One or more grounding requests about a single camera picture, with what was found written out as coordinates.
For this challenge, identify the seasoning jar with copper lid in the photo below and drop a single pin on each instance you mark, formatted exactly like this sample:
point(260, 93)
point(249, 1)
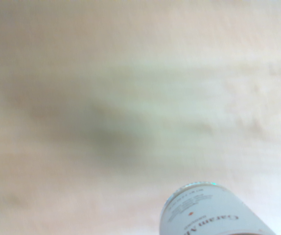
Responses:
point(211, 213)

